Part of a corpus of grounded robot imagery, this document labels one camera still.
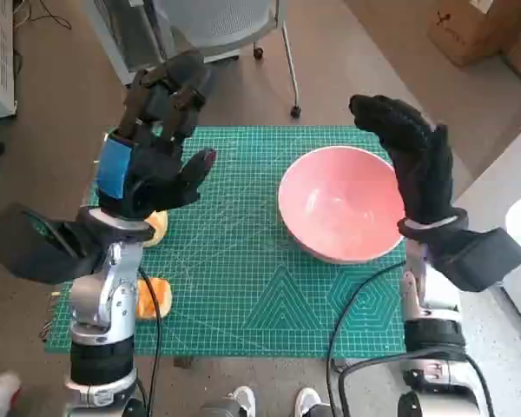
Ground person's foot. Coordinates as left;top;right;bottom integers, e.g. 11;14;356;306
0;371;23;417

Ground black floor cable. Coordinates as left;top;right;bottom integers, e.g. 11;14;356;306
15;0;73;31

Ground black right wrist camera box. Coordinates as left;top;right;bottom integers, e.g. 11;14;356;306
425;225;521;293

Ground grey mesh chair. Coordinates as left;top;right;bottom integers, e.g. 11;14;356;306
151;0;305;119

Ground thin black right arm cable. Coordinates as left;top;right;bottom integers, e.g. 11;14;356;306
325;260;407;417

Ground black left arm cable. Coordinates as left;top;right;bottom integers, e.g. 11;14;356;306
136;267;164;417

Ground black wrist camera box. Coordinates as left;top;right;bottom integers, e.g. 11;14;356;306
0;202;109;286
425;225;521;293

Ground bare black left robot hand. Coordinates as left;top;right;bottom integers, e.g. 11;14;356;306
93;49;218;221

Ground rectangular striped toy bread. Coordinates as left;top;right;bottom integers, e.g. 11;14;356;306
135;277;174;321

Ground green cutting mat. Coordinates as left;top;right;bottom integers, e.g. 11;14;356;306
43;125;407;360

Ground round toy bread bun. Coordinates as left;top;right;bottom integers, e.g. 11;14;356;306
141;210;169;248

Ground thick black looped arm cable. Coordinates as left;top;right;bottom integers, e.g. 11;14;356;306
338;347;492;417

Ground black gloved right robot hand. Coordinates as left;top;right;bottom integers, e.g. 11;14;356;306
349;94;458;225

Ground pink bowl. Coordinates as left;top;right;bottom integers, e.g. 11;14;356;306
277;146;407;266

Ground printed cardboard box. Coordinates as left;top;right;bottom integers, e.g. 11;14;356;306
427;0;521;69

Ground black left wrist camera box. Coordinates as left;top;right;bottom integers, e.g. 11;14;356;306
0;202;109;286

